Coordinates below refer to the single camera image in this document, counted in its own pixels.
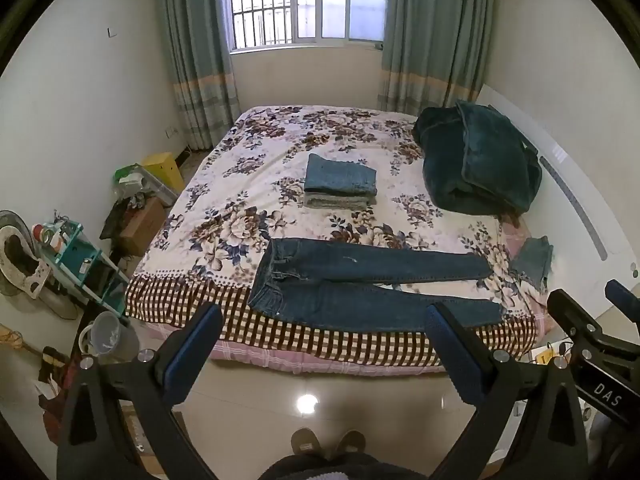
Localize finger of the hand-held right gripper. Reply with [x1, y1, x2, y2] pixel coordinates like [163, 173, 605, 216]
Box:
[604, 279, 640, 316]
[546, 288, 608, 358]

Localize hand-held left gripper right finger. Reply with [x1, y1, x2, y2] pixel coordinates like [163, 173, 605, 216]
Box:
[424, 301, 589, 480]

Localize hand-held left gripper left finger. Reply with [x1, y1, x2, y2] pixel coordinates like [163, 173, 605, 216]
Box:
[55, 301, 224, 480]

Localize blue jeans pants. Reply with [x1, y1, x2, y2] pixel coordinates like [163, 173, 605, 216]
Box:
[247, 237, 503, 335]

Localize folded grey pants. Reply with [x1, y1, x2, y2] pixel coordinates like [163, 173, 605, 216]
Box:
[304, 191, 378, 211]

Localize small denim shorts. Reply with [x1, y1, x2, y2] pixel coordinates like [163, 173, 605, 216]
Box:
[510, 236, 554, 292]

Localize grey plastic bucket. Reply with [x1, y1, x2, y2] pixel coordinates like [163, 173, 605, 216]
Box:
[77, 311, 141, 361]

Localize white headboard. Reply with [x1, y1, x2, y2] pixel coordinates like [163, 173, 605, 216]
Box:
[477, 84, 640, 311]

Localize brown cardboard box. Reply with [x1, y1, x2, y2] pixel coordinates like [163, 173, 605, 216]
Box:
[119, 199, 167, 257]

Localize bed with floral sheet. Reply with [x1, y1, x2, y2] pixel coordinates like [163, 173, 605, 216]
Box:
[124, 105, 556, 376]

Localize person's right shoe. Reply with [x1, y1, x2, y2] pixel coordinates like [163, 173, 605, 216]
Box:
[334, 430, 366, 461]

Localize person's shoe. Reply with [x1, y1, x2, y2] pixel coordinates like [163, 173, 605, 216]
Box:
[291, 428, 321, 461]
[334, 430, 366, 461]

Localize teal shelf rack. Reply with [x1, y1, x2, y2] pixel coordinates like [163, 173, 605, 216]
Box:
[32, 220, 133, 326]

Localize person's left shoe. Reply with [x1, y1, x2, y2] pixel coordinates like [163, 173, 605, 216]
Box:
[291, 428, 321, 461]

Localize red plaid cloth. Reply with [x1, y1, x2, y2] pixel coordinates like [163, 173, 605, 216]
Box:
[37, 345, 76, 441]

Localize yellow box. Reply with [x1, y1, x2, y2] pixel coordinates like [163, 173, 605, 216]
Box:
[141, 151, 185, 193]

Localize person's dark clothing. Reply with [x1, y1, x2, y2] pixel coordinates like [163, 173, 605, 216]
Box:
[260, 452, 396, 480]

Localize green plastic bag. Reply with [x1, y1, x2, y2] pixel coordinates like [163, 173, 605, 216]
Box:
[114, 162, 151, 196]

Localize dark green blanket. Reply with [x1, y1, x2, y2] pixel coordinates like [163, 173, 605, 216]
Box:
[412, 101, 543, 215]

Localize white standing fan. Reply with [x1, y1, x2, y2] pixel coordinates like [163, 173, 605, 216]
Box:
[0, 210, 51, 301]

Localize folded blue jeans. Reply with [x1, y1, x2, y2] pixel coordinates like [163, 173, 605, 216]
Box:
[304, 153, 377, 197]

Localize green striped curtain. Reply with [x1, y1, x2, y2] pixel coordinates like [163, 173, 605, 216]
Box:
[152, 0, 242, 150]
[377, 0, 496, 116]

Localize window with metal grille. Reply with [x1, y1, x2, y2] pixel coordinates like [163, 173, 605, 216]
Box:
[230, 0, 390, 53]

